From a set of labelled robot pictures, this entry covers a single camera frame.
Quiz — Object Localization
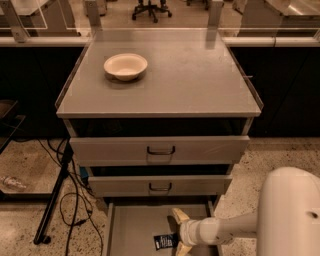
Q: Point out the black tripod leg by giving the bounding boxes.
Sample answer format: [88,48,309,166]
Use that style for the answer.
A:
[33,143,73,245]

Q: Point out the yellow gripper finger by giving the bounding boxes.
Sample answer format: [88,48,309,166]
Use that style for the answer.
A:
[175,242,192,256]
[172,208,190,224]

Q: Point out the grey drawer cabinet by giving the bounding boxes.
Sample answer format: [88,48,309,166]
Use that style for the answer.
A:
[55,28,264,256]

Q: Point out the white paper bowl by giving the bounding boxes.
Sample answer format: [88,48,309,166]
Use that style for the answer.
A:
[103,53,148,82]

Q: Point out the black office chair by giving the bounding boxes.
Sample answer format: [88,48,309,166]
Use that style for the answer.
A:
[132,0,172,23]

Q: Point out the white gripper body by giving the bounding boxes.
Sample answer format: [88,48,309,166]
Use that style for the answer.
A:
[180,218,220,246]

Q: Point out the white horizontal rail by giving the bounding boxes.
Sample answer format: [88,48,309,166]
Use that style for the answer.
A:
[0,35,320,48]

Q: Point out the middle grey drawer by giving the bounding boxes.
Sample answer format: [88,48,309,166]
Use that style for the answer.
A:
[89,175,232,197]

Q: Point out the dark blue rxbar wrapper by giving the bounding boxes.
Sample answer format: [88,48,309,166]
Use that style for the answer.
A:
[154,233,178,250]

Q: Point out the black floor cable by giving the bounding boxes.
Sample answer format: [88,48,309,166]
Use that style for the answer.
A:
[36,138,104,256]

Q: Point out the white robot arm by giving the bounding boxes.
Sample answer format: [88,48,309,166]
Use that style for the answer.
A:
[172,167,320,256]

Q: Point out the top grey drawer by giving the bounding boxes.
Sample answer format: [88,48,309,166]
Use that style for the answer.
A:
[70,136,249,167]

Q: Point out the bottom grey open drawer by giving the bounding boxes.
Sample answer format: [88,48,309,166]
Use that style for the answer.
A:
[103,196,216,256]

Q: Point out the clear plastic bottle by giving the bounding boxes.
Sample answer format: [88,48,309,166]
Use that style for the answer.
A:
[0,176,26,191]

